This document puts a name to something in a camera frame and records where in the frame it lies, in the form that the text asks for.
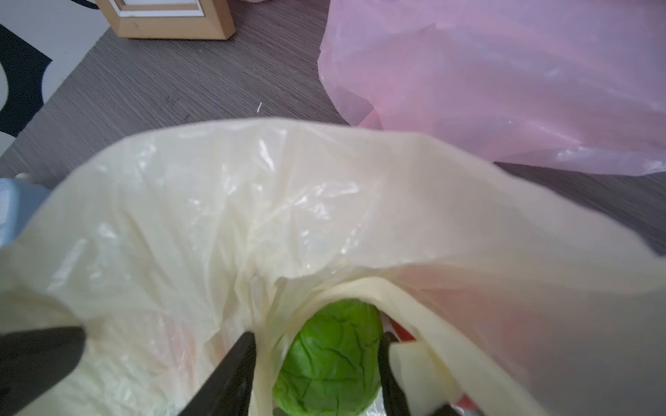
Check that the small pink plastic bag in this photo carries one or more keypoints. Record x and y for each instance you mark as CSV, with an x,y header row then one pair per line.
x,y
570,85

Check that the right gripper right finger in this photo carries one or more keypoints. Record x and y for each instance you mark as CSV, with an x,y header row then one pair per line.
x,y
414,381

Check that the green fruit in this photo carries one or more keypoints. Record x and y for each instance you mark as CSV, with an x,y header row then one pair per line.
x,y
331,367

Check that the yellow plastic bag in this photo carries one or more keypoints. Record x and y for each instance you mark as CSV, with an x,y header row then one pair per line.
x,y
169,245

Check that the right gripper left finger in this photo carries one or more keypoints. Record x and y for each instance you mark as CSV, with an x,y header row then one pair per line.
x,y
227,391

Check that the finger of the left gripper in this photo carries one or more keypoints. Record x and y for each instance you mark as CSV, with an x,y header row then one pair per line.
x,y
34,361

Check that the wooden picture frame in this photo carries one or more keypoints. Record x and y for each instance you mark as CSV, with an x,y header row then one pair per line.
x,y
169,20

